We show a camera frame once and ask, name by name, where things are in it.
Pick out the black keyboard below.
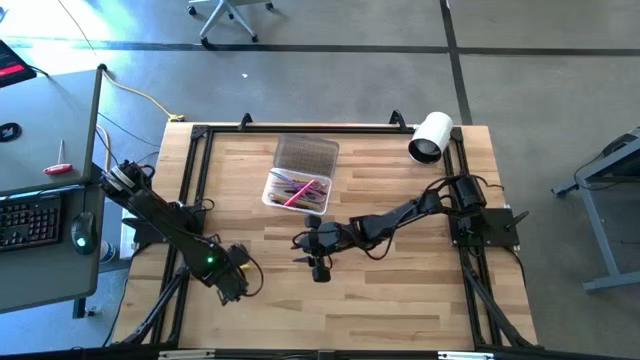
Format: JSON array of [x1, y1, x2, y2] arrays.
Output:
[[0, 195, 64, 254]]

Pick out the office chair base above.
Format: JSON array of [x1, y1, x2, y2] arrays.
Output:
[[187, 0, 275, 51]]

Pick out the red-handled screwdriver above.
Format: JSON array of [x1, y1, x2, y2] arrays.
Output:
[[42, 138, 74, 176]]

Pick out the purple scissors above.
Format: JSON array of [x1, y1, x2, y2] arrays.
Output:
[[269, 170, 329, 194]]

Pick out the clear plastic supply box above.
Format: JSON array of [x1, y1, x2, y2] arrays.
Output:
[[260, 133, 341, 217]]

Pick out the black laptop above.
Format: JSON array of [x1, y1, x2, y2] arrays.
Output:
[[0, 38, 38, 90]]

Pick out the pink highlighter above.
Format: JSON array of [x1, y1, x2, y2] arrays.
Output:
[[282, 178, 317, 208]]

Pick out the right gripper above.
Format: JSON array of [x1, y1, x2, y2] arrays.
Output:
[[290, 215, 354, 283]]

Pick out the grey desk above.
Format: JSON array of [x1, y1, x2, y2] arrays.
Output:
[[0, 67, 106, 315]]

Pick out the grey metal stand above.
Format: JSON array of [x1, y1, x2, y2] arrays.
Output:
[[551, 127, 640, 294]]

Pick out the black round coaster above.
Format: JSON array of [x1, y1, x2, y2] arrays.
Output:
[[0, 122, 23, 144]]

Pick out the orange pencil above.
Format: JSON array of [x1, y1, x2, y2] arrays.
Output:
[[269, 191, 326, 204]]

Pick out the black aluminium table frame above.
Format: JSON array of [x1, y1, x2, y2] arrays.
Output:
[[113, 108, 539, 360]]

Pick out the black computer mouse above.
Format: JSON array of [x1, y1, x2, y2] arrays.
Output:
[[69, 211, 100, 256]]

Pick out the yellow extension cable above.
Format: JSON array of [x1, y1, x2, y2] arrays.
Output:
[[97, 63, 186, 124]]

